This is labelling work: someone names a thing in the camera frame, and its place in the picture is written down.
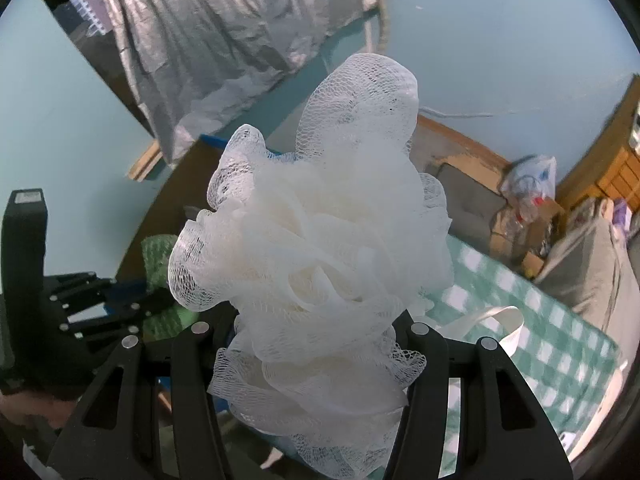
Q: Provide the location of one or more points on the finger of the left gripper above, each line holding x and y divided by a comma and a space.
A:
77, 288
106, 315

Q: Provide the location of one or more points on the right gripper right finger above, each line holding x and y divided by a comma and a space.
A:
504, 432

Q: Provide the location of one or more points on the white mesh bath pouf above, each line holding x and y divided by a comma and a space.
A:
319, 251

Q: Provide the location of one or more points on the person left hand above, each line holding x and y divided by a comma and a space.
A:
20, 408

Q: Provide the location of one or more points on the green knitted dishcloth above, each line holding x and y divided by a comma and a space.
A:
169, 323

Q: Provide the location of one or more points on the green checkered tablecloth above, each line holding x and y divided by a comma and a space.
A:
566, 362

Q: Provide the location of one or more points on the blue cardboard box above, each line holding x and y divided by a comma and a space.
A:
182, 196

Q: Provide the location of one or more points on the small cardboard box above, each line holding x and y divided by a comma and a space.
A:
524, 246

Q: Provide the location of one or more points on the clear plastic water bottle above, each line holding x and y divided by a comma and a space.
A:
523, 210

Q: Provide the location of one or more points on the purple tissue pack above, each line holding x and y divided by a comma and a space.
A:
622, 215

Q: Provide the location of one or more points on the white plastic shopping bag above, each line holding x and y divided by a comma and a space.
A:
532, 178

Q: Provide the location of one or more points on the silver foil curtain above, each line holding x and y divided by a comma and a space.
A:
193, 66

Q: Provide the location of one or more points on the wooden headboard shelf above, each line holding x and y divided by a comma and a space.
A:
610, 168

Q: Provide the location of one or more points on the rope wrapped hoop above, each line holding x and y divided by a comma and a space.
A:
383, 26

